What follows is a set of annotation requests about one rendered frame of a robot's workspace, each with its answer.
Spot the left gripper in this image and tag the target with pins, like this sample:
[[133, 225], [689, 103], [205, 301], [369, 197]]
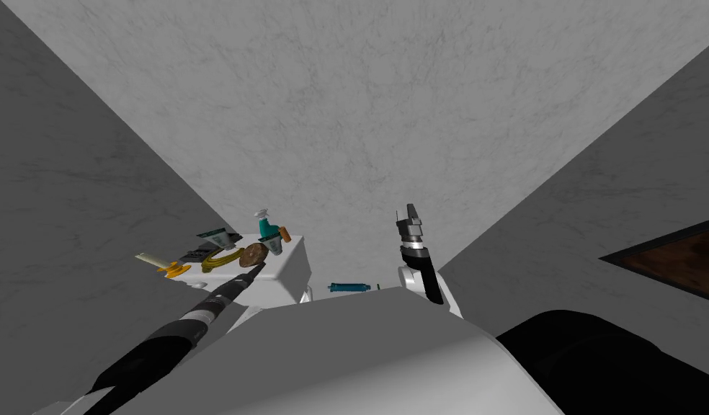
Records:
[[252, 274]]

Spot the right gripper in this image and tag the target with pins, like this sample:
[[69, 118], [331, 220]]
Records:
[[412, 235]]

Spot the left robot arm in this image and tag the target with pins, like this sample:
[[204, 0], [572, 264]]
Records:
[[158, 351]]

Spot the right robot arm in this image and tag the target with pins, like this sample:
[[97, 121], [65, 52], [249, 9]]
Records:
[[591, 369]]

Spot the brown round disc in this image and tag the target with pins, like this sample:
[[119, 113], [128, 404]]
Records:
[[253, 255]]

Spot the white and green tube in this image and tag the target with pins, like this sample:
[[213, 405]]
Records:
[[274, 246], [215, 236]]

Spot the teal spray bottle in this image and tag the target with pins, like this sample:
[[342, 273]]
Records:
[[267, 226]]

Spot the orange-brown small bottle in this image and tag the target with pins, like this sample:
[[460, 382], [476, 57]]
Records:
[[285, 233]]

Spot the black flat tray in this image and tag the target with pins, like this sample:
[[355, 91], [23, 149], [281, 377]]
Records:
[[194, 253]]

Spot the teal cylinder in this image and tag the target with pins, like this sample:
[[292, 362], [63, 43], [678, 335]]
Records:
[[349, 287]]

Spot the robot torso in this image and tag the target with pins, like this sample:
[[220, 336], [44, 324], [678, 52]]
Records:
[[343, 357]]

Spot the dark framed brown picture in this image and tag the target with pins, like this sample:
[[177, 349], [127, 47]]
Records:
[[683, 262]]

